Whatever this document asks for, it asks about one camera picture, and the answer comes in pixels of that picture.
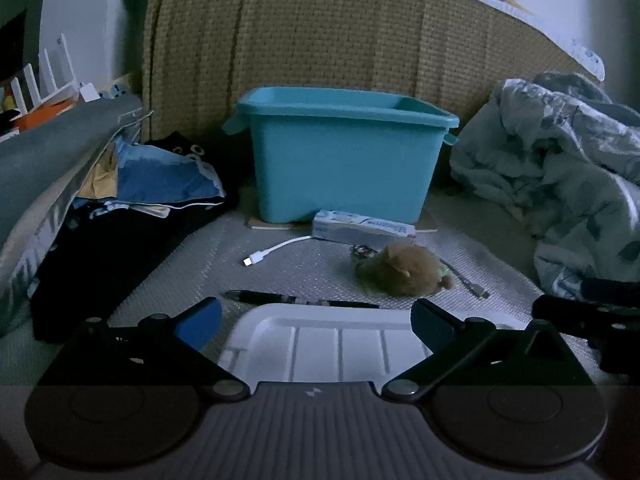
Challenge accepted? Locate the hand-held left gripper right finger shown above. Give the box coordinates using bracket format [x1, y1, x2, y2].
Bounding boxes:
[380, 298, 596, 403]

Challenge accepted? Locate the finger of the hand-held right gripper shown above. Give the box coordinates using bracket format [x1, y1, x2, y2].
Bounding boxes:
[532, 295, 608, 338]
[582, 276, 640, 303]

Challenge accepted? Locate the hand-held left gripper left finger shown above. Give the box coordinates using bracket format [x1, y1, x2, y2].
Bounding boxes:
[37, 297, 251, 403]

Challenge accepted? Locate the brown plush toy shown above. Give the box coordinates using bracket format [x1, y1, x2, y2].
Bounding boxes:
[355, 241, 456, 297]

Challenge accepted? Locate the black pen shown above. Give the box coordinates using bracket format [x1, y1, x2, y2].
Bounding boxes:
[223, 289, 381, 310]

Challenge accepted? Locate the white plastic box lid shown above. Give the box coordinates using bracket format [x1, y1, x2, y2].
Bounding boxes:
[218, 305, 436, 386]

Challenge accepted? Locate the white toothpaste box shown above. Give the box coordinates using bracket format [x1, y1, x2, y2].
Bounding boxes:
[311, 210, 417, 246]

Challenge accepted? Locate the teal plastic storage box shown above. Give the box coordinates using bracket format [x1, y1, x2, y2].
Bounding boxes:
[222, 86, 460, 225]

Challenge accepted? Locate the black clothing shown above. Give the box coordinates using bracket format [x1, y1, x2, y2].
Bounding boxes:
[30, 130, 241, 346]

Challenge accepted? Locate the floral grey quilt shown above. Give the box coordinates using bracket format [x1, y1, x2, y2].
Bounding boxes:
[450, 71, 640, 301]

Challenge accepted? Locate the blue cloth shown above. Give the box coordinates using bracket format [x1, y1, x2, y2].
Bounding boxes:
[112, 140, 226, 208]

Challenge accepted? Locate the yellow cloth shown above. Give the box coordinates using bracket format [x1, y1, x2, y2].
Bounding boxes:
[77, 152, 123, 201]

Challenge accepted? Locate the silver grey folded mat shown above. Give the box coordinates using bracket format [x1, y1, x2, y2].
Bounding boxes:
[0, 110, 153, 336]

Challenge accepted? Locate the grey rolled blanket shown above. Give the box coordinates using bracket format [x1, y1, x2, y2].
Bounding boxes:
[0, 92, 146, 251]

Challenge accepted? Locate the white power strip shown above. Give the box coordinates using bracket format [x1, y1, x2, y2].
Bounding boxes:
[100, 75, 132, 99]

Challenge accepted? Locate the white router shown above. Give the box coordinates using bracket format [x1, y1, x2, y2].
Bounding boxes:
[10, 32, 83, 111]

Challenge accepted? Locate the woven straw headboard mat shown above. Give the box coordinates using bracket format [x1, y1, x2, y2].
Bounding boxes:
[141, 0, 601, 196]

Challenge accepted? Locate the white charging cable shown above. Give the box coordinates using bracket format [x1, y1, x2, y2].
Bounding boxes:
[242, 235, 492, 299]

